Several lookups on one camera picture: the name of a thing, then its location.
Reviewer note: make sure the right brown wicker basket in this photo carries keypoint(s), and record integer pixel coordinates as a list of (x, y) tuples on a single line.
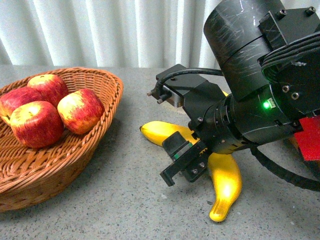
[(294, 142)]

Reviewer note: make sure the white pleated curtain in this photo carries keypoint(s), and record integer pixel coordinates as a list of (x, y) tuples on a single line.
[(105, 33)]

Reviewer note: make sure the large red yellow apple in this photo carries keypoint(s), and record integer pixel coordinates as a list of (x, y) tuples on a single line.
[(37, 124)]

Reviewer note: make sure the red apple at basket back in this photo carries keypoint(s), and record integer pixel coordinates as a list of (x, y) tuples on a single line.
[(51, 86)]

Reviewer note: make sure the left brown wicker basket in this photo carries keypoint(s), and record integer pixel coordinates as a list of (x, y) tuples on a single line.
[(31, 176)]

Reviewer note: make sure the red tape patch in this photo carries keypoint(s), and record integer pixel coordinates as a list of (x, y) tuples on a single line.
[(308, 139)]

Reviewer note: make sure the brown wicker basket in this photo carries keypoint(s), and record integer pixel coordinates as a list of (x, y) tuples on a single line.
[(31, 176), (294, 142)]

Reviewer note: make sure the large yellow banana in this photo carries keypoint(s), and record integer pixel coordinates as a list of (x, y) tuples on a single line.
[(223, 169)]

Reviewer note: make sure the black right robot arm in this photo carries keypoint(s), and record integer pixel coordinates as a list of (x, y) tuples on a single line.
[(268, 81)]

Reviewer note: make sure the dark red apple in basket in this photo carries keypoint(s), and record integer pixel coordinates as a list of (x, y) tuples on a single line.
[(16, 98)]

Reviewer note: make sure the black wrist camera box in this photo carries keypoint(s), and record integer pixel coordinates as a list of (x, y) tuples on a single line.
[(186, 88)]

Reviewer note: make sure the small dark red apple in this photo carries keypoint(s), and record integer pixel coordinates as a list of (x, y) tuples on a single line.
[(81, 110)]

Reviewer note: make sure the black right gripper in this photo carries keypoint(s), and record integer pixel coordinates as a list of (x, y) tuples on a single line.
[(190, 147)]

